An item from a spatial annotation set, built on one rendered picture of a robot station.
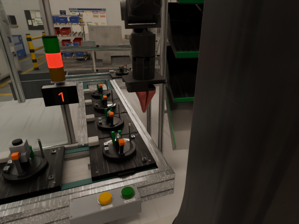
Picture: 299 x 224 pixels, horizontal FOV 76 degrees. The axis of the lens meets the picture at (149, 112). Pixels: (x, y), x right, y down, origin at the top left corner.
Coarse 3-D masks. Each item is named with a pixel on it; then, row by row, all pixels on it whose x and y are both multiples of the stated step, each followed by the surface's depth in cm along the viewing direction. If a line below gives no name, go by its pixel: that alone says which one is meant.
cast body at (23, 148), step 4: (16, 140) 65; (20, 140) 65; (24, 140) 66; (12, 144) 64; (16, 144) 64; (20, 144) 64; (24, 144) 65; (12, 148) 63; (16, 148) 64; (20, 148) 64; (24, 148) 65; (28, 148) 68; (12, 152) 64; (20, 152) 65; (24, 152) 65; (28, 152) 68; (20, 156) 64; (24, 156) 64; (28, 156) 67; (12, 160) 64; (20, 160) 64; (24, 160) 65
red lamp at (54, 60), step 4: (60, 52) 69; (48, 56) 66; (52, 56) 66; (56, 56) 67; (60, 56) 68; (48, 60) 67; (52, 60) 67; (56, 60) 67; (60, 60) 68; (48, 64) 68; (52, 64) 67; (56, 64) 68; (60, 64) 69
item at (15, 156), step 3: (12, 153) 61; (15, 153) 61; (18, 153) 62; (12, 156) 60; (15, 156) 61; (18, 156) 61; (12, 159) 61; (15, 159) 61; (18, 159) 61; (15, 162) 62; (18, 162) 62; (18, 165) 62; (21, 165) 63; (18, 168) 63; (21, 168) 63; (18, 171) 63; (21, 171) 63
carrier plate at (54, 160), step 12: (48, 156) 77; (60, 156) 77; (0, 168) 70; (48, 168) 70; (60, 168) 70; (0, 180) 65; (36, 180) 65; (48, 180) 65; (60, 180) 65; (0, 192) 60; (12, 192) 60; (24, 192) 60; (36, 192) 61
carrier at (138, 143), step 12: (120, 132) 81; (96, 144) 84; (108, 144) 81; (132, 144) 81; (144, 144) 84; (96, 156) 77; (108, 156) 74; (120, 156) 74; (132, 156) 76; (144, 156) 77; (96, 168) 70; (108, 168) 70; (120, 168) 70; (132, 168) 71; (144, 168) 73
